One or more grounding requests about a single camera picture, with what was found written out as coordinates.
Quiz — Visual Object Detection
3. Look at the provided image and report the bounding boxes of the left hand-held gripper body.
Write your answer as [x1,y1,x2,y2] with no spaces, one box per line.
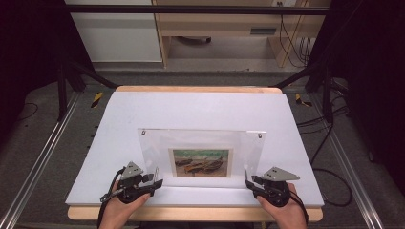
[117,161,151,204]

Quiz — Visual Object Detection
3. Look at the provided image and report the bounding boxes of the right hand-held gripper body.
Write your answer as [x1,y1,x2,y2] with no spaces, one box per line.
[259,166,301,208]

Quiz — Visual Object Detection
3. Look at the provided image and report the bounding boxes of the clear acrylic picture frame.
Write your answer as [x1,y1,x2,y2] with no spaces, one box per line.
[137,128,267,189]

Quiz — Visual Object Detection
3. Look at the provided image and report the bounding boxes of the person's left hand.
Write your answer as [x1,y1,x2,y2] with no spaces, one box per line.
[101,182,151,223]

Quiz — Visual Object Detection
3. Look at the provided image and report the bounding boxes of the person's right hand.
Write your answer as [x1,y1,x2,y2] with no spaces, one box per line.
[257,183,306,225]

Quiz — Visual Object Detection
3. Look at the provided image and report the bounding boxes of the light wooden table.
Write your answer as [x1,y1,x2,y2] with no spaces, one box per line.
[67,85,324,223]

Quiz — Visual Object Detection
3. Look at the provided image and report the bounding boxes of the painted boats picture print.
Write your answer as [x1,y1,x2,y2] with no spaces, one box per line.
[168,147,234,178]

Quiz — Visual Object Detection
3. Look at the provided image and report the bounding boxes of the white board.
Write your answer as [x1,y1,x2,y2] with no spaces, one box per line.
[65,91,325,208]

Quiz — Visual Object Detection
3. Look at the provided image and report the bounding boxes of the yellow clamp right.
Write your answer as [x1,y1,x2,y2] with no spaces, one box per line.
[295,93,313,108]

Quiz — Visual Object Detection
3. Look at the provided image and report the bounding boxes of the yellow black striped tape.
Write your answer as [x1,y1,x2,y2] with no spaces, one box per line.
[91,92,104,109]

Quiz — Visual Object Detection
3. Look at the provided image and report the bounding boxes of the black metal stand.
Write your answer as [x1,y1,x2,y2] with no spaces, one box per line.
[273,60,336,123]
[56,60,119,122]

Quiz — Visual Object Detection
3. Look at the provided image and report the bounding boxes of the white cabinet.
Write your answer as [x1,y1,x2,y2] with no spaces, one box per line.
[65,0,163,63]

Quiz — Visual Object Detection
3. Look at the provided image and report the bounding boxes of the black curtain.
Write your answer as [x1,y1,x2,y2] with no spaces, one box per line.
[0,0,94,141]
[307,0,405,185]

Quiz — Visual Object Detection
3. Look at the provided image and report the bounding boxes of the light wooden desk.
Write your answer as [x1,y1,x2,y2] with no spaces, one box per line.
[152,0,332,69]

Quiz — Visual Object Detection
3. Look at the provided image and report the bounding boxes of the black horizontal bar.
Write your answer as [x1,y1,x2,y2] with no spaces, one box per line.
[65,4,330,15]

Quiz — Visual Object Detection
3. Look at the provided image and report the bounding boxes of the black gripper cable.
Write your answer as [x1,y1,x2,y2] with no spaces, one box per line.
[288,190,309,224]
[96,166,126,229]

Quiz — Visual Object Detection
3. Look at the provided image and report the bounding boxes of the aluminium floor rail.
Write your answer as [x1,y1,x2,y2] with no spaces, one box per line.
[0,92,81,229]
[309,94,385,229]

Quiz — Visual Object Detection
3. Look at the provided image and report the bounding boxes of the thin black floor cable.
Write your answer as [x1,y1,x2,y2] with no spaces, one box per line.
[15,102,39,122]

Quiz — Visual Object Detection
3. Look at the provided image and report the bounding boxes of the black hanging cables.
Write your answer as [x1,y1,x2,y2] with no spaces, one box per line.
[278,1,317,69]

